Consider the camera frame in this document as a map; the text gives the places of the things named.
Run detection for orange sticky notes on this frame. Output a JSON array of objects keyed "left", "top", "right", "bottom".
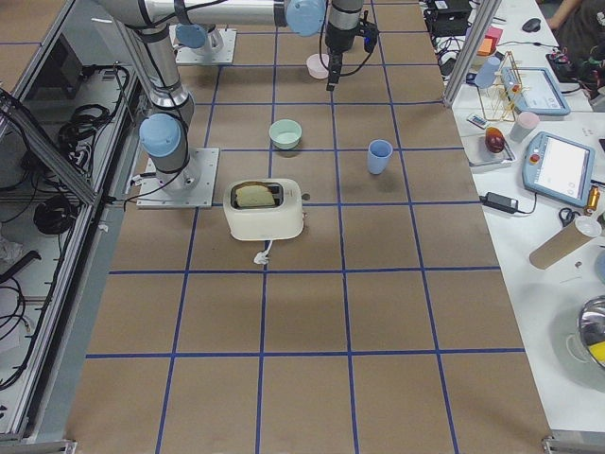
[{"left": 476, "top": 26, "right": 503, "bottom": 57}]

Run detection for red apple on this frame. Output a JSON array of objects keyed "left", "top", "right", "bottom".
[{"left": 484, "top": 127, "right": 506, "bottom": 154}]

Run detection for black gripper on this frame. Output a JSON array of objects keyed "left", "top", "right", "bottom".
[{"left": 325, "top": 19, "right": 380, "bottom": 92}]

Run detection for black computer mouse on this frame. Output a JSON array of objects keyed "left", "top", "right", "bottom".
[{"left": 521, "top": 18, "right": 542, "bottom": 33}]

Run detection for near teach pendant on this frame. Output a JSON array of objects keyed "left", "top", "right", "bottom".
[{"left": 522, "top": 131, "right": 595, "bottom": 207}]

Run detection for white toaster cord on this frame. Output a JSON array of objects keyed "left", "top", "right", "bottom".
[{"left": 253, "top": 238, "right": 274, "bottom": 266}]

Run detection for white toaster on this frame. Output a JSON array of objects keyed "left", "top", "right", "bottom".
[{"left": 223, "top": 179, "right": 304, "bottom": 241}]

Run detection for pink bowl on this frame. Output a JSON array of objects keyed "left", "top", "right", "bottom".
[{"left": 305, "top": 53, "right": 329, "bottom": 79}]

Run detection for gold wire rack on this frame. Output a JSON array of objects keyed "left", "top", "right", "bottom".
[{"left": 478, "top": 50, "right": 525, "bottom": 123}]

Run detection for metal tray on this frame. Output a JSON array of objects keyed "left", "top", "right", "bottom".
[{"left": 465, "top": 136, "right": 516, "bottom": 169}]

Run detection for black power adapter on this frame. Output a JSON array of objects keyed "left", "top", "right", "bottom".
[{"left": 479, "top": 192, "right": 518, "bottom": 214}]

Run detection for green bowl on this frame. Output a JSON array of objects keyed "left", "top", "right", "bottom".
[{"left": 268, "top": 119, "right": 303, "bottom": 149}]

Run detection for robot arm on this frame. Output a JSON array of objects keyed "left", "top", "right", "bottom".
[
  {"left": 328, "top": 0, "right": 364, "bottom": 31},
  {"left": 99, "top": 1, "right": 380, "bottom": 127}
]

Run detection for far teach pendant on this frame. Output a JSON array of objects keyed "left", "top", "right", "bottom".
[{"left": 518, "top": 67, "right": 571, "bottom": 116}]

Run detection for orange cylinder tool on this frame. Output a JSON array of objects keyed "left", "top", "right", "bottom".
[{"left": 583, "top": 184, "right": 600, "bottom": 216}]

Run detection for steel mixing bowl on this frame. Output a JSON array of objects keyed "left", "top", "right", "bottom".
[{"left": 565, "top": 295, "right": 604, "bottom": 370}]

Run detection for blue cup on rack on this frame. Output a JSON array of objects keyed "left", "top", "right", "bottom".
[{"left": 474, "top": 57, "right": 500, "bottom": 89}]

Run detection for white remote control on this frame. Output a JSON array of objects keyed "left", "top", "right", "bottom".
[{"left": 467, "top": 113, "right": 489, "bottom": 130}]

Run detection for bread slice in toaster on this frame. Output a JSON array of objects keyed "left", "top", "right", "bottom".
[{"left": 235, "top": 183, "right": 275, "bottom": 208}]

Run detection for pale pink cup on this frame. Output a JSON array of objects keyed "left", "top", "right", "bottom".
[{"left": 509, "top": 112, "right": 540, "bottom": 143}]

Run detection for aluminium frame post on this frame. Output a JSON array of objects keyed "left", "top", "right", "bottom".
[{"left": 442, "top": 0, "right": 501, "bottom": 108}]

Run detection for blue cup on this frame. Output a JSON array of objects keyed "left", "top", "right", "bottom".
[
  {"left": 367, "top": 139, "right": 393, "bottom": 175},
  {"left": 474, "top": 57, "right": 500, "bottom": 89}
]

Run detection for cardboard tube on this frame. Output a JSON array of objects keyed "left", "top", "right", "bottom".
[{"left": 528, "top": 216, "right": 602, "bottom": 270}]

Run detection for black scissors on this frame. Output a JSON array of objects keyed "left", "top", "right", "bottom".
[{"left": 558, "top": 207, "right": 580, "bottom": 228}]

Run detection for teach pendant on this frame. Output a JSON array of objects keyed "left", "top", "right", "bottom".
[
  {"left": 518, "top": 67, "right": 571, "bottom": 116},
  {"left": 522, "top": 131, "right": 595, "bottom": 207}
]

